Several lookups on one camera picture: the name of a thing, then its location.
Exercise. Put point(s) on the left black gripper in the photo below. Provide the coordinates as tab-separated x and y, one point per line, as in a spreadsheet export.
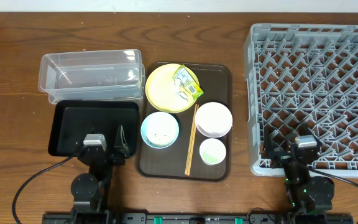
120	147

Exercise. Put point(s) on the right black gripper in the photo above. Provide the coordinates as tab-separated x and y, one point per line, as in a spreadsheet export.
285	157

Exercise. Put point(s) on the light blue bowl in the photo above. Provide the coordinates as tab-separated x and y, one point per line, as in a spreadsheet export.
159	130

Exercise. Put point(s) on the wooden chopstick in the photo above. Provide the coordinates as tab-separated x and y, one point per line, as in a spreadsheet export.
190	140
193	140

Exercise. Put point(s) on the small white green cup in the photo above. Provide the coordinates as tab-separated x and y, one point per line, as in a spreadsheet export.
212	151

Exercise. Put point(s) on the green snack wrapper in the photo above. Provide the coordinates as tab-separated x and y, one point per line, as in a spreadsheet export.
185	85

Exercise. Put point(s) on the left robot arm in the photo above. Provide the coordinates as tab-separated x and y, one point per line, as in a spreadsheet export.
90	190

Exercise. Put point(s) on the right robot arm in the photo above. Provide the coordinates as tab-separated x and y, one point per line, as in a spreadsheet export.
310	196

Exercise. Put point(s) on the grey plastic dishwasher rack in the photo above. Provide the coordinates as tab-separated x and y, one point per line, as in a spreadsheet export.
303	75

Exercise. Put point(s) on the black plastic bin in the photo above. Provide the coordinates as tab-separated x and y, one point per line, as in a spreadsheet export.
74	119

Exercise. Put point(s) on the yellow round plate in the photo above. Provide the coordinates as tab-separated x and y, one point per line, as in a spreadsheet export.
160	89

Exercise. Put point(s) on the dark brown serving tray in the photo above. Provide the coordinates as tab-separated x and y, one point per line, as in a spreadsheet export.
170	162

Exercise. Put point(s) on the clear plastic bin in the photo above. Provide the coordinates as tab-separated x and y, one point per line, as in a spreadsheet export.
113	75

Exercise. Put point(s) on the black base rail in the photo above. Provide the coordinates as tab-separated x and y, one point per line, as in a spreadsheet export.
141	218

